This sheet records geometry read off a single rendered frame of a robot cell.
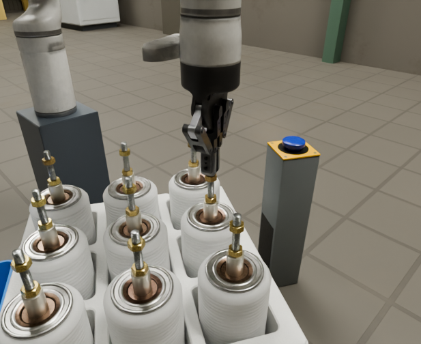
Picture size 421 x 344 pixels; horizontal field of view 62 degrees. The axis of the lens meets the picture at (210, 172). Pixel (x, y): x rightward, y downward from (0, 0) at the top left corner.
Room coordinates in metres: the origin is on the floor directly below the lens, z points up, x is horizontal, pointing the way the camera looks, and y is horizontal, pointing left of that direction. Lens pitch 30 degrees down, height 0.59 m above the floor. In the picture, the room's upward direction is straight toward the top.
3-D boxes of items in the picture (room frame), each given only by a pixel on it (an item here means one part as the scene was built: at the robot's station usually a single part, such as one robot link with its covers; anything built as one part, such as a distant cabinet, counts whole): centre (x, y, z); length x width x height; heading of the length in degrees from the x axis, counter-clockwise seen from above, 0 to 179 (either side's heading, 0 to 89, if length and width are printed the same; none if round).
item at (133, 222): (0.41, 0.11, 0.26); 0.02 x 0.02 x 0.03
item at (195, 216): (0.44, 0.00, 0.25); 0.08 x 0.08 x 0.01
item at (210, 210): (0.44, 0.00, 0.26); 0.02 x 0.02 x 0.03
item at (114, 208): (0.52, 0.14, 0.16); 0.10 x 0.10 x 0.18
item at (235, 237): (0.33, -0.03, 0.30); 0.01 x 0.01 x 0.08
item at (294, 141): (0.56, -0.15, 0.32); 0.04 x 0.04 x 0.02
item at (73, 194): (0.49, 0.26, 0.25); 0.08 x 0.08 x 0.01
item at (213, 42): (0.45, 0.02, 0.52); 0.11 x 0.09 x 0.06; 68
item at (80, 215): (0.49, 0.26, 0.16); 0.10 x 0.10 x 0.18
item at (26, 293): (0.27, 0.20, 0.29); 0.02 x 0.02 x 0.01; 55
